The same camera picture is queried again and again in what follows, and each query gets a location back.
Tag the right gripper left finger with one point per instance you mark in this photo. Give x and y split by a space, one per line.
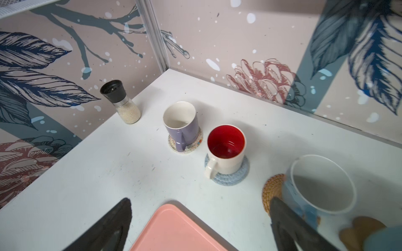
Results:
109 233

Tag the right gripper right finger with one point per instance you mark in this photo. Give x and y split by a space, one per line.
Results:
290 231

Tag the tan cork round coaster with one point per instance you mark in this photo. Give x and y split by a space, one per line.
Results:
272 188

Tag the white mug blue handle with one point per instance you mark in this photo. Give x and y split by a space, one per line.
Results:
315 186

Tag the brown flower-shaped coaster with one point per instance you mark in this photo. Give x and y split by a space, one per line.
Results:
362 227

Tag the grey woven round coaster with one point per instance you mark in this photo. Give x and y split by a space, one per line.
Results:
232 178

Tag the white mug light-blue handle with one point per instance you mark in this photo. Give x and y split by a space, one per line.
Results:
387 239

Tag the red interior white mug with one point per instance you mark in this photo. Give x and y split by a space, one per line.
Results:
226 150

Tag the multicolour woven round coaster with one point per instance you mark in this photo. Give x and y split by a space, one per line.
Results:
190 148

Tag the white mug purple handle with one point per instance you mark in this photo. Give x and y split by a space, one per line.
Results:
181 122

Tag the pink tray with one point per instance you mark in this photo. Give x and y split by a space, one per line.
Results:
170 229

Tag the black-lid spice jar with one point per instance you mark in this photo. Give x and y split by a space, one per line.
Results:
115 92

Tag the white wire mesh basket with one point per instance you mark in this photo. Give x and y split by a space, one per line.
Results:
13 7

